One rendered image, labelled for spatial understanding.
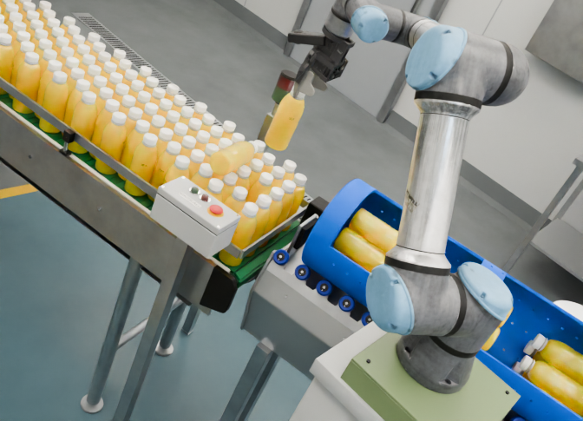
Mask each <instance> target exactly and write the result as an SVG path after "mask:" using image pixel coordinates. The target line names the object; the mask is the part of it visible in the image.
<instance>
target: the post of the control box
mask: <svg viewBox="0 0 583 421"><path fill-rule="evenodd" d="M192 251H193V248H192V247H190V246H189V245H188V244H187V243H186V242H184V241H183V240H181V239H180V238H178V237H177V238H176V241H175V243H174V248H173V250H172V252H171V255H170V258H169V261H168V263H167V267H166V270H165V272H164V275H163V278H162V281H161V283H160V287H159V290H158V292H157V295H156V297H155V300H154V304H153V307H152V310H151V312H150V314H149V317H148V320H147V324H146V326H145V329H144V332H143V334H142V337H141V342H140V344H139V346H138V349H137V352H136V354H135V357H134V361H133V364H132V366H131V369H130V372H129V374H128V378H127V381H126V384H125V386H124V388H123V391H122V394H121V398H120V401H119V403H118V405H117V408H116V411H115V415H114V418H113V420H112V421H129V419H130V417H131V414H132V412H133V409H134V406H135V403H136V400H137V398H138V396H139V393H140V390H141V387H142V384H143V382H144V379H145V377H146V375H147V370H148V368H149V366H150V363H151V361H152V358H153V356H154V352H155V349H156V347H157V345H158V342H159V340H160V336H161V334H162V331H163V328H164V326H165V324H166V321H167V317H168V314H169V313H170V310H171V307H172V305H173V302H174V299H175V296H176V293H177V292H178V289H179V286H180V283H181V280H182V278H183V275H184V272H185V271H186V268H187V264H188V261H189V259H190V257H191V254H192Z"/></svg>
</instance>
